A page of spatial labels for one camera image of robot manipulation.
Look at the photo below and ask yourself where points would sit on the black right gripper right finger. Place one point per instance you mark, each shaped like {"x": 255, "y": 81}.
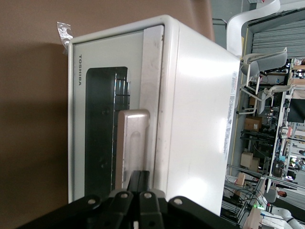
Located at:
{"x": 162, "y": 212}

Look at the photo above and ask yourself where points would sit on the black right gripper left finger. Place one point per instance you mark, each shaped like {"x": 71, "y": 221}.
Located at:
{"x": 114, "y": 210}

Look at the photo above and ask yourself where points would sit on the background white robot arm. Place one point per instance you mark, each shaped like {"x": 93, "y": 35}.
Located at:
{"x": 286, "y": 214}

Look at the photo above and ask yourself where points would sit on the white toaster oven body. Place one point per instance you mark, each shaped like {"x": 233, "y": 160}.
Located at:
{"x": 202, "y": 107}

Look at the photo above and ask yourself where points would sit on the pale cardboard box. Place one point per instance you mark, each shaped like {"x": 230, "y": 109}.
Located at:
{"x": 246, "y": 159}

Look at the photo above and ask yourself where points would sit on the brown table cover sheet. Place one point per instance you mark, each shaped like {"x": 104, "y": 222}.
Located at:
{"x": 31, "y": 119}

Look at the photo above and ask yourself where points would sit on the brown cardboard box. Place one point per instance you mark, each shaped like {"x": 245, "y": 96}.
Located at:
{"x": 253, "y": 123}

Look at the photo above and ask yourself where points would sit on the black computer monitor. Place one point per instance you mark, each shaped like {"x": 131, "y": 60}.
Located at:
{"x": 296, "y": 111}

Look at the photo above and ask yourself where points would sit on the clear crumpled tape strip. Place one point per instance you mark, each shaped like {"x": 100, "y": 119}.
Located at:
{"x": 64, "y": 35}

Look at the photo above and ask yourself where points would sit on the white curved plastic part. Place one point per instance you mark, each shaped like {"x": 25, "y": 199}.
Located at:
{"x": 240, "y": 26}

